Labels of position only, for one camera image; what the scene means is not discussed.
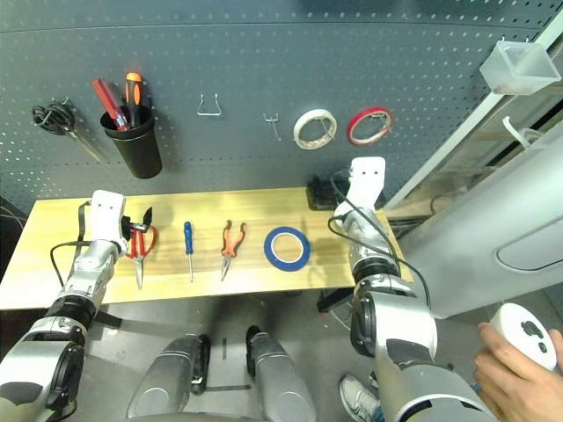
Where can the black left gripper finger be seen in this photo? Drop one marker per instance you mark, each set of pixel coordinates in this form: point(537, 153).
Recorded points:
point(148, 220)

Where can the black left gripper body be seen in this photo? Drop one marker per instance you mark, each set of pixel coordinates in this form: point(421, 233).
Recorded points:
point(132, 228)

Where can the blue tape roll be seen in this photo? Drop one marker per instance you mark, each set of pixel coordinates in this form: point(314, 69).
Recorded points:
point(268, 250)

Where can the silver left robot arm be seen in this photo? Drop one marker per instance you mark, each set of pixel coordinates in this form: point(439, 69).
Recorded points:
point(66, 281)

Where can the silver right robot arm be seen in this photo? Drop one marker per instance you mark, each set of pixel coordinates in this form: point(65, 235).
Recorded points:
point(396, 321)

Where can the dark grey pegboard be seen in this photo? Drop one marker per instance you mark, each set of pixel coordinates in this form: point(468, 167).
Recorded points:
point(264, 53)

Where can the person's bare hand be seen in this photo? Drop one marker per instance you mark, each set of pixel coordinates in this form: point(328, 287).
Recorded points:
point(519, 391)

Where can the black cup holder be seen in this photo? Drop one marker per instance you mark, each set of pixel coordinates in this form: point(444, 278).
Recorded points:
point(136, 154)

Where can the orange and black screwdriver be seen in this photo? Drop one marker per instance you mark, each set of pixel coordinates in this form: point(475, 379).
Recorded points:
point(133, 90)

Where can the silver left robot leg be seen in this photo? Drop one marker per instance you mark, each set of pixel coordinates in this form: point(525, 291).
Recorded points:
point(167, 378)

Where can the silver robot leg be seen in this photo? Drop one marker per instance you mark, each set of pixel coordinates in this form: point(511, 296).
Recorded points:
point(167, 378)
point(281, 378)

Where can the black tool case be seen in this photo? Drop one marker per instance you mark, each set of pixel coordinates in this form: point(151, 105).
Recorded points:
point(319, 193)

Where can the white tape roll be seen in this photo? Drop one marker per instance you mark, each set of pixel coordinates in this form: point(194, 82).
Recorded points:
point(308, 115)

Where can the silver right robot leg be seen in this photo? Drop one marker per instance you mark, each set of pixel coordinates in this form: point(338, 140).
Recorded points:
point(281, 378)

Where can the red tape roll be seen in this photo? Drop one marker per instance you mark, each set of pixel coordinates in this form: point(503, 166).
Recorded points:
point(353, 124)

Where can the white sneaker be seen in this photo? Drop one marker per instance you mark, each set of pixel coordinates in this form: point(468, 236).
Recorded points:
point(356, 395)

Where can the light grey appliance housing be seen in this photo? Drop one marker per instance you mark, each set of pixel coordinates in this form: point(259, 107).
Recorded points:
point(484, 228)

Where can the white plastic hook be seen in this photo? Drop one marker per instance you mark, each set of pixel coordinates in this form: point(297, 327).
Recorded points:
point(512, 129)

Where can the clear plastic bin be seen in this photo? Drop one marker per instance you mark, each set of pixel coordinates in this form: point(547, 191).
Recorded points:
point(501, 79)

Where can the white handheld controller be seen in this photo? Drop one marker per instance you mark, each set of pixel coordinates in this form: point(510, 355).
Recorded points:
point(514, 325)

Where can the black under-table bracket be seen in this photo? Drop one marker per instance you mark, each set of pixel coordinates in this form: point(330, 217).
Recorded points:
point(334, 301)

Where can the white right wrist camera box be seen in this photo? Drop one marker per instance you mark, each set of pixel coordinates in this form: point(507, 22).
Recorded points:
point(367, 182)

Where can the white metal shelf frame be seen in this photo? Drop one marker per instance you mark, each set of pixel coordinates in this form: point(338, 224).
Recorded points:
point(484, 110)

